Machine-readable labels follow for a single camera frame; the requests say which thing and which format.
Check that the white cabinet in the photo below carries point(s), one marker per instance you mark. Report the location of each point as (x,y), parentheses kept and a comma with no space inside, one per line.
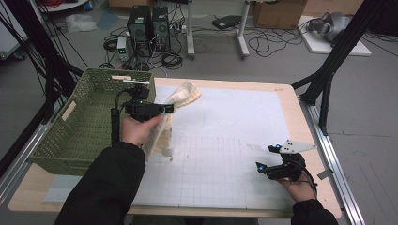
(9,37)

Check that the teal sheet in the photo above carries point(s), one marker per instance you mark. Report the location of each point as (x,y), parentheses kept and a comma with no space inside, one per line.
(107,20)

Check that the brown cardboard box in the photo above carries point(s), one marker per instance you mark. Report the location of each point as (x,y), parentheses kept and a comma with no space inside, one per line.
(278,14)

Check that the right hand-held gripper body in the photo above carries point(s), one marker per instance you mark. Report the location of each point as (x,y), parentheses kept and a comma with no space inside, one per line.
(286,172)

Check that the flat black device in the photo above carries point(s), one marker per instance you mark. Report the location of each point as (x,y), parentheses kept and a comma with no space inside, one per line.
(226,22)

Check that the grey helmet-shaped device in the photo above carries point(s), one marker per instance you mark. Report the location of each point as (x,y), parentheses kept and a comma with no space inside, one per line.
(333,25)

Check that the white grid mat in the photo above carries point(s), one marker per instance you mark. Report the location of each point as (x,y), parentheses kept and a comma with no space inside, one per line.
(225,125)

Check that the white floor board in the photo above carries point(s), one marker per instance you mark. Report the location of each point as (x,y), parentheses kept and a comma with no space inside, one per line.
(319,47)

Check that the large black computer tower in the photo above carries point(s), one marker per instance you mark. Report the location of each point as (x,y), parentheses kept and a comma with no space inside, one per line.
(139,28)

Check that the slim black computer tower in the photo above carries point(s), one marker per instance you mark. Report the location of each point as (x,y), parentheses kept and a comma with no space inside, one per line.
(161,28)

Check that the white power strip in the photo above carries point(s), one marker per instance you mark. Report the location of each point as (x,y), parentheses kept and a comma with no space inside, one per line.
(178,27)

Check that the person's left hand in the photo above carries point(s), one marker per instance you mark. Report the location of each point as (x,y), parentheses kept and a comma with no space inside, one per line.
(136,131)

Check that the aluminium rail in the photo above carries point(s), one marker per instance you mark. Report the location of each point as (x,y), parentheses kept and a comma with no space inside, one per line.
(336,162)
(18,162)

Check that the white desk leg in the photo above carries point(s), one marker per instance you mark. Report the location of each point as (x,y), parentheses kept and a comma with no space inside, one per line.
(190,31)
(242,34)

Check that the green woven basket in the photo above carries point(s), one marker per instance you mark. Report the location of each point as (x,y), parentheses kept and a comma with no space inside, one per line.
(84,125)

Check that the small white power supply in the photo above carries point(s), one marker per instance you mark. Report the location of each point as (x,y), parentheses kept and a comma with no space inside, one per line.
(122,48)

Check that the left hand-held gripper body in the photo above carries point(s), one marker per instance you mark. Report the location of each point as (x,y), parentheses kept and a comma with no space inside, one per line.
(142,109)

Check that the clear plastic bag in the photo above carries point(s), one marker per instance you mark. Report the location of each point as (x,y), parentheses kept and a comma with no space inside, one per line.
(80,23)

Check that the cream printed cloth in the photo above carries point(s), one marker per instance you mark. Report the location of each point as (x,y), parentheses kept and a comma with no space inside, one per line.
(161,137)

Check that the black metal frame stand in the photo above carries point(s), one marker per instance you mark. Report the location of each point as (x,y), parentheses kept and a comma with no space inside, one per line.
(341,47)
(37,47)

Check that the person's right hand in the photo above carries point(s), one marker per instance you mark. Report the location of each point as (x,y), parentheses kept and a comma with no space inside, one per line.
(300,190)

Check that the small grey metal bracket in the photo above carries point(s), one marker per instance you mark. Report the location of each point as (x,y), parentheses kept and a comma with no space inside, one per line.
(324,174)

